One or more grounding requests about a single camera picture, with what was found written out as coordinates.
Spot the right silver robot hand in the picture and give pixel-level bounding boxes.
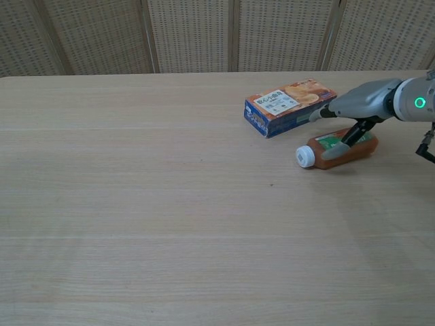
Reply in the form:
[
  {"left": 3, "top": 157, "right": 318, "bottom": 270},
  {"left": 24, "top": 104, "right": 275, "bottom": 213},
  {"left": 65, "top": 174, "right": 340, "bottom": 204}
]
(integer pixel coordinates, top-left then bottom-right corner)
[{"left": 307, "top": 78, "right": 403, "bottom": 162}]

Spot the orange sauce bottle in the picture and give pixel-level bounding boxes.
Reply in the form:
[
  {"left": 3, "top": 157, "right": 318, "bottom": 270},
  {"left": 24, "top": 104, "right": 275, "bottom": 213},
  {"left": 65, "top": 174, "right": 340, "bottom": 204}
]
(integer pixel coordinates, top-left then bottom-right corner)
[{"left": 295, "top": 128, "right": 380, "bottom": 170}]

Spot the orange blue cookie box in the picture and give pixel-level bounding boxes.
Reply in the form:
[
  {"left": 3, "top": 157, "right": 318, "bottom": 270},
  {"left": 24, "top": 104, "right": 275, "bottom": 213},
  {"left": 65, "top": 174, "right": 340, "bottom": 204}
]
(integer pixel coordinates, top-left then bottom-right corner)
[{"left": 243, "top": 77, "right": 338, "bottom": 139}]

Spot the woven bamboo folding screen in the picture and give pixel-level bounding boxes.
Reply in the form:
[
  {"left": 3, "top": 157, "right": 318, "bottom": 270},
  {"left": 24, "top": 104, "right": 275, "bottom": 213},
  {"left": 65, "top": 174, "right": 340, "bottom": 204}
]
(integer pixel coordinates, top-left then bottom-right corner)
[{"left": 0, "top": 0, "right": 435, "bottom": 78}]

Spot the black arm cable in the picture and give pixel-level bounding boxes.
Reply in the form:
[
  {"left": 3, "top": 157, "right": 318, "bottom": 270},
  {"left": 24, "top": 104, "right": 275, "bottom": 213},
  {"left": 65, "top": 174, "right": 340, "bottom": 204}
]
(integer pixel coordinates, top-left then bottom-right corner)
[{"left": 415, "top": 119, "right": 435, "bottom": 158}]

